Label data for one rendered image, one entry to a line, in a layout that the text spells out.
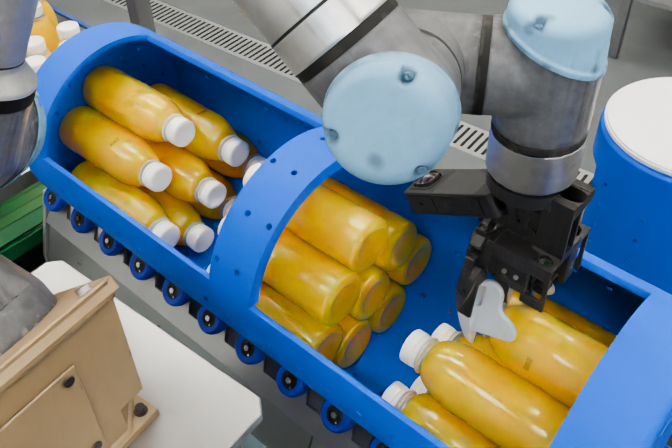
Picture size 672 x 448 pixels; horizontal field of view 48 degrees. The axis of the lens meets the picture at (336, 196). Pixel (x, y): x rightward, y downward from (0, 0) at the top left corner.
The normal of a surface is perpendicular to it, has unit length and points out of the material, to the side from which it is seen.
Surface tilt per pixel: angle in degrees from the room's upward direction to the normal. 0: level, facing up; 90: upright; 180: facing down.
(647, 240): 90
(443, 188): 31
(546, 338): 16
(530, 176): 90
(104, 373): 90
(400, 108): 71
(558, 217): 90
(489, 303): 79
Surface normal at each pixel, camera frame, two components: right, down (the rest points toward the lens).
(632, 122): -0.02, -0.75
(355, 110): -0.19, 0.38
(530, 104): -0.26, 0.75
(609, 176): -0.94, 0.24
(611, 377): -0.25, -0.53
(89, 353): 0.82, 0.37
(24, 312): 0.80, -0.44
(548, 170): 0.08, 0.67
